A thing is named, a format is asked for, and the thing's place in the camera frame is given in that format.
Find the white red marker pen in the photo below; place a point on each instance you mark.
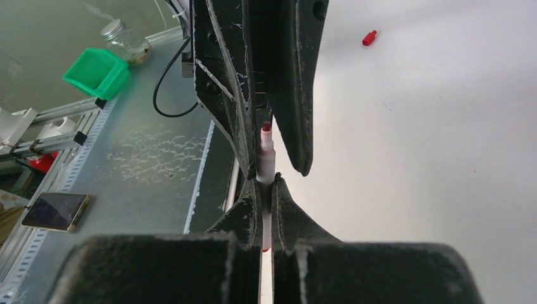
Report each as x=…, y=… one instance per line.
x=265, y=176

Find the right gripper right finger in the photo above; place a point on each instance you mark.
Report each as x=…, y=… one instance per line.
x=310, y=265

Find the smartphone on table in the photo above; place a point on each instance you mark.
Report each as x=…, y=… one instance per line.
x=59, y=212

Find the green plastic bin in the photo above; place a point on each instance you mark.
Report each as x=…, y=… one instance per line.
x=98, y=73

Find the glass jar metal lid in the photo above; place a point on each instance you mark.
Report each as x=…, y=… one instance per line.
x=126, y=42

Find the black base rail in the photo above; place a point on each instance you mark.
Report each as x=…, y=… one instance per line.
x=217, y=185

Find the red pen cap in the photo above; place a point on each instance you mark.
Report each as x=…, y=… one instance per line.
x=369, y=38

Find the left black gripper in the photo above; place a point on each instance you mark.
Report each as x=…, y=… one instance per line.
x=262, y=54

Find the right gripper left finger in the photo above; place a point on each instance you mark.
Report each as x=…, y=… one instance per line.
x=220, y=265

